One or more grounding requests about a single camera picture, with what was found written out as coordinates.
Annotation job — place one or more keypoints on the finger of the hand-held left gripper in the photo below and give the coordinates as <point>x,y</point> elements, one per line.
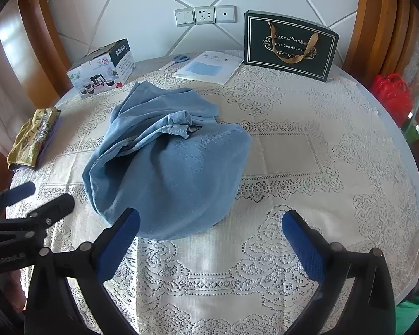
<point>52,210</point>
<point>21,192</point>

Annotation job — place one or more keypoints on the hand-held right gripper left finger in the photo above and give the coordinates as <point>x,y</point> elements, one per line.
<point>120,240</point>

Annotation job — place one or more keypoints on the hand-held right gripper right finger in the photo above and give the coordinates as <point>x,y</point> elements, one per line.
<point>302,247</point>

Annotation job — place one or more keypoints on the blue polo shirt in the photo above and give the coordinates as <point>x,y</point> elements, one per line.
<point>167,167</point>

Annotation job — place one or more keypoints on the gold snack packet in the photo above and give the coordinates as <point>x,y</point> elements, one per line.
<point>35,136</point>

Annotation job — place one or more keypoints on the purple packet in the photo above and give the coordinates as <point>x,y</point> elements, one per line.
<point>55,131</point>

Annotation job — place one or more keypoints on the cream lace tablecloth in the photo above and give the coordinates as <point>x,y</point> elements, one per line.
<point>300,153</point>

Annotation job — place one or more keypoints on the green cloth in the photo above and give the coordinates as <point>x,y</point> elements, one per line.
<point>406,315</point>

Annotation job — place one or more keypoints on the tea set cardboard box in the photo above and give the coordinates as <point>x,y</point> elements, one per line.
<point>101,69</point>

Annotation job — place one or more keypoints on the red plastic bag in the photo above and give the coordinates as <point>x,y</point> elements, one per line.
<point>391,90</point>

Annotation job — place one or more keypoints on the white booklet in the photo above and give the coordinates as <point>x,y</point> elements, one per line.
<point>209,68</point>

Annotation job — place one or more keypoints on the white double wall switch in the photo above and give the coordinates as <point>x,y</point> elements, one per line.
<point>184,17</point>

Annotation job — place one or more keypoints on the white wall socket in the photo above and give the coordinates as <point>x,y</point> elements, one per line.
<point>204,15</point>

